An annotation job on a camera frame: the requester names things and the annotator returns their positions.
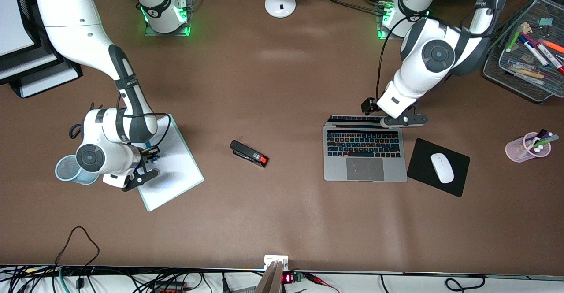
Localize black mouse pad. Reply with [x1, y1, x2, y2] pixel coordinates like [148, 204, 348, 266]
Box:
[406, 138, 471, 197]

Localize black stacked paper trays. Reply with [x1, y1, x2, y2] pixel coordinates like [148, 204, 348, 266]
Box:
[0, 0, 83, 99]

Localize teal cable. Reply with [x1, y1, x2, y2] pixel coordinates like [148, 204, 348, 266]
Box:
[58, 267, 71, 293]

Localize white paper sheet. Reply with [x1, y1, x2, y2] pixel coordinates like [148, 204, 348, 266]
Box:
[0, 0, 36, 57]

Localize black looped cable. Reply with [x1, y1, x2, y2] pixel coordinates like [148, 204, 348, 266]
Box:
[55, 226, 100, 268]

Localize white computer mouse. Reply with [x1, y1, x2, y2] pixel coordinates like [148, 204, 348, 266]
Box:
[430, 153, 455, 184]

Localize silver marker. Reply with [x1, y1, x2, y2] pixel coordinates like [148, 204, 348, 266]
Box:
[507, 60, 544, 71]

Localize blue mesh cup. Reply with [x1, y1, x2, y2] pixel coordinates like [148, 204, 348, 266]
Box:
[55, 154, 100, 186]

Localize green marker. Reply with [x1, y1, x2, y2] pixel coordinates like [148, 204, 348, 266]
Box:
[506, 28, 521, 54]
[531, 134, 560, 149]

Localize black coiled cable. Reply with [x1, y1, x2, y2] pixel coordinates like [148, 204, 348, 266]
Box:
[444, 274, 487, 293]

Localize dark mesh desk tray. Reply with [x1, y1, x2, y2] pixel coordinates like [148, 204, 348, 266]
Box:
[483, 0, 564, 104]

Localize red marker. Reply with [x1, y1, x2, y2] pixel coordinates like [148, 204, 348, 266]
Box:
[524, 32, 564, 76]

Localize grey camera mount bar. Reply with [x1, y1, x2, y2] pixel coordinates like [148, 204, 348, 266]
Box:
[254, 260, 285, 293]

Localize white clipboard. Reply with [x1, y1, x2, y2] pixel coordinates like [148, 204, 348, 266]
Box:
[136, 114, 204, 212]

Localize pink mesh cup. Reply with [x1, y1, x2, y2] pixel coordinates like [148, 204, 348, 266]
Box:
[505, 132, 552, 163]

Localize white marker blue cap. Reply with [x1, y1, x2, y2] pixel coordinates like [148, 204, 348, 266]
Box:
[519, 35, 550, 68]

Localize black marker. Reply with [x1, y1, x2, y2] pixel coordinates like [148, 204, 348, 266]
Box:
[525, 129, 548, 149]

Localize red wire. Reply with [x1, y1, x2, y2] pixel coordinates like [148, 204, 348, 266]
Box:
[304, 273, 341, 293]

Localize silver laptop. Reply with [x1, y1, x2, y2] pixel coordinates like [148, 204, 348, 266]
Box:
[323, 114, 408, 182]

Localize black stapler red tip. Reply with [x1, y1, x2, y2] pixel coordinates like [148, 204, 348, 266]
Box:
[230, 140, 269, 168]

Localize yellow marker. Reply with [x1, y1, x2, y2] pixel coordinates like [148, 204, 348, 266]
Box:
[511, 67, 545, 80]

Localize small white box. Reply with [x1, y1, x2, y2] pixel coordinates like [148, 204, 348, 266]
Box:
[264, 255, 289, 271]

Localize black scissors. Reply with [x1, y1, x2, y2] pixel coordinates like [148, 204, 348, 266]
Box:
[68, 102, 96, 140]

